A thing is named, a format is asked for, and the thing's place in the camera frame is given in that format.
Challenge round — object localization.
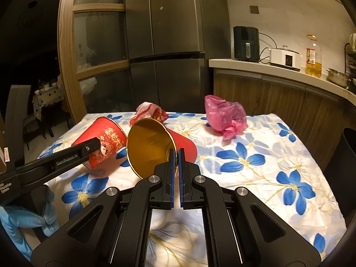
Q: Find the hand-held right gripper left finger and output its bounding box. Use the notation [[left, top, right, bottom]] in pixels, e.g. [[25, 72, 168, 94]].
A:
[[30, 149, 176, 267]]

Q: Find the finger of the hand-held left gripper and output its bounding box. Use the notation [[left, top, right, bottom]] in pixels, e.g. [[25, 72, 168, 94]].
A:
[[15, 136, 101, 187]]

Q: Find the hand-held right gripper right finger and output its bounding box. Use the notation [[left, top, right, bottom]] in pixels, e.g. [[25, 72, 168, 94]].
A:
[[179, 148, 326, 267]]

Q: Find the red paper cup gold inside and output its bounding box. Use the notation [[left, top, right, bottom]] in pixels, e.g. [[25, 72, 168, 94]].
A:
[[126, 118, 198, 179]]

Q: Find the red printed paper cup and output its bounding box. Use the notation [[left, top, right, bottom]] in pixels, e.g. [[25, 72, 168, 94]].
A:
[[72, 117, 128, 169]]

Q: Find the black trash bin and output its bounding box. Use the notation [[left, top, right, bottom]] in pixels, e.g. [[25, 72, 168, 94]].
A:
[[324, 127, 356, 220]]

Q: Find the person's left hand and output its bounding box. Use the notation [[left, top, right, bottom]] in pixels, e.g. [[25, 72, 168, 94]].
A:
[[0, 185, 60, 260]]

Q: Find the dining table polka dot cloth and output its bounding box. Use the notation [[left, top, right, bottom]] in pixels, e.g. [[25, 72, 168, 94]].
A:
[[32, 87, 66, 117]]

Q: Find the crumpled red white wrapper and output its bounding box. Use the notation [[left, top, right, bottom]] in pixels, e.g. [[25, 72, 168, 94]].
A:
[[129, 102, 169, 125]]

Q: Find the pink plastic bag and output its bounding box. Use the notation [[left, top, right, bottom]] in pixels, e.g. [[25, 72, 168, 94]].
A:
[[204, 95, 248, 141]]

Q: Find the white plastic bag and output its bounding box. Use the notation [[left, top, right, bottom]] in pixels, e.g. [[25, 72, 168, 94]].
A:
[[79, 76, 98, 95]]

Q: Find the blue floral tablecloth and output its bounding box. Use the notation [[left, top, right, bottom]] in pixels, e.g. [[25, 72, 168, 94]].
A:
[[29, 112, 348, 267]]

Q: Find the kitchen counter with wooden cabinets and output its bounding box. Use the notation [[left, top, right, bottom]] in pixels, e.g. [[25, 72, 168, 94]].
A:
[[208, 58, 356, 170]]

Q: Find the wood framed glass door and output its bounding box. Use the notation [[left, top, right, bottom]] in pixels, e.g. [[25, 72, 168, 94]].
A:
[[57, 0, 134, 125]]

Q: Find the black air fryer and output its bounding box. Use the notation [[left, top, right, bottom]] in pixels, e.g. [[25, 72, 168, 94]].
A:
[[233, 26, 260, 62]]

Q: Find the white rice cooker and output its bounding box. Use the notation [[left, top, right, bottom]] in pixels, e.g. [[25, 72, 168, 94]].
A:
[[269, 44, 301, 71]]

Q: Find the dark steel refrigerator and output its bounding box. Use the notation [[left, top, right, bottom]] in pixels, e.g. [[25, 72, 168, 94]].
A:
[[124, 0, 231, 112]]

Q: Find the cooking oil bottle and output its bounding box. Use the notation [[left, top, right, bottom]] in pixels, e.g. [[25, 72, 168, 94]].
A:
[[306, 35, 322, 77]]

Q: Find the steel pot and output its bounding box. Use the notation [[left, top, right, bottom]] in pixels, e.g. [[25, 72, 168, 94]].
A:
[[326, 68, 351, 87]]

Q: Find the black dish rack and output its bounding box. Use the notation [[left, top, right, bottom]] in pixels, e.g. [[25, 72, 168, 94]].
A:
[[345, 43, 356, 89]]

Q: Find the black power cable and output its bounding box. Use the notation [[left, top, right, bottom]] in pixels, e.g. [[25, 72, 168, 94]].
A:
[[259, 33, 276, 64]]

